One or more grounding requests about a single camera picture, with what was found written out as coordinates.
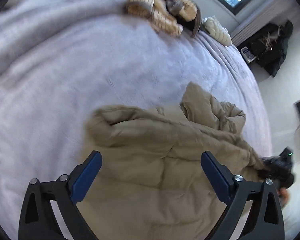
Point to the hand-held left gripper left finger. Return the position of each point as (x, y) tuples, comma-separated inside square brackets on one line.
[(86, 178)]

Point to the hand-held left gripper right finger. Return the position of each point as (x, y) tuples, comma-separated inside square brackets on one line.
[(217, 177)]

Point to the khaki puffer jacket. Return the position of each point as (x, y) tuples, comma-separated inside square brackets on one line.
[(150, 155)]

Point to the person's right hand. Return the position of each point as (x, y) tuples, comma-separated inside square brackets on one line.
[(284, 196)]

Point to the lilac fleece blanket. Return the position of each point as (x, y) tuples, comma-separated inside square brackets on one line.
[(77, 67)]

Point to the shelf with magazines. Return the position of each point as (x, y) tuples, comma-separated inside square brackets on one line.
[(248, 55)]

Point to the cream quilted jacket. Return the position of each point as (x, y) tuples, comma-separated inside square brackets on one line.
[(218, 31)]

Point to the grey curtain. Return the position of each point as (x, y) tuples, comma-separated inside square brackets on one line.
[(259, 22)]

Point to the dark garment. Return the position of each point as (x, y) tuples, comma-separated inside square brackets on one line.
[(187, 25)]

